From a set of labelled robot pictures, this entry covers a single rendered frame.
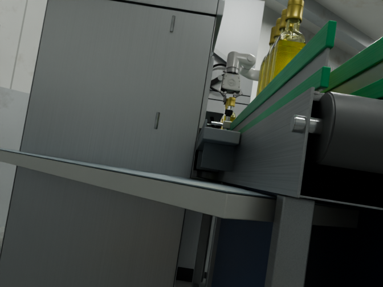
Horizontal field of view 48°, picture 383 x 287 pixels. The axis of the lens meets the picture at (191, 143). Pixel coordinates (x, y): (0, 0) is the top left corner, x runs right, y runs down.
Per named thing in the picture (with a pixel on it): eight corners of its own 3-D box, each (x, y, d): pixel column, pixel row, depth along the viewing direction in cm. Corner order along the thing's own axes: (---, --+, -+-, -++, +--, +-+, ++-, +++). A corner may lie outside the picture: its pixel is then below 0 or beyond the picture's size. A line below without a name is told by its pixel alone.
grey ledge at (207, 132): (190, 169, 195) (194, 145, 196) (210, 172, 195) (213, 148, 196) (198, 165, 100) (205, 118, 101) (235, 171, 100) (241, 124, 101)
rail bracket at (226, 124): (207, 144, 153) (213, 108, 153) (226, 147, 153) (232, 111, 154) (208, 144, 149) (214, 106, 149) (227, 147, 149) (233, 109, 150)
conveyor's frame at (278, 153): (195, 176, 379) (197, 162, 380) (221, 180, 379) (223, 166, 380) (290, 203, 42) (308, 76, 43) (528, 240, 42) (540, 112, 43)
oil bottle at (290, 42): (261, 130, 92) (280, 4, 94) (287, 134, 92) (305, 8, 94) (267, 127, 86) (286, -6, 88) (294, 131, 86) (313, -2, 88)
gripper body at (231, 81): (223, 68, 226) (221, 87, 223) (243, 71, 227) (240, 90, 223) (221, 75, 234) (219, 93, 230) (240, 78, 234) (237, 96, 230)
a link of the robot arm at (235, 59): (251, 61, 240) (257, 53, 231) (249, 78, 237) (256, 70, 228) (225, 54, 237) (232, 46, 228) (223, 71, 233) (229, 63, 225)
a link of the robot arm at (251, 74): (274, 81, 231) (241, 62, 229) (264, 90, 243) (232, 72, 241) (279, 68, 235) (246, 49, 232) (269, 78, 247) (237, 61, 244)
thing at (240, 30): (194, 121, 382) (210, 25, 389) (236, 127, 383) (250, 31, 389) (197, 109, 313) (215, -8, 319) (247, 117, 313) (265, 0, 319)
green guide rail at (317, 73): (200, 162, 378) (202, 153, 379) (202, 162, 378) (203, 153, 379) (320, 86, 49) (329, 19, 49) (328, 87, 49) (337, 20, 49)
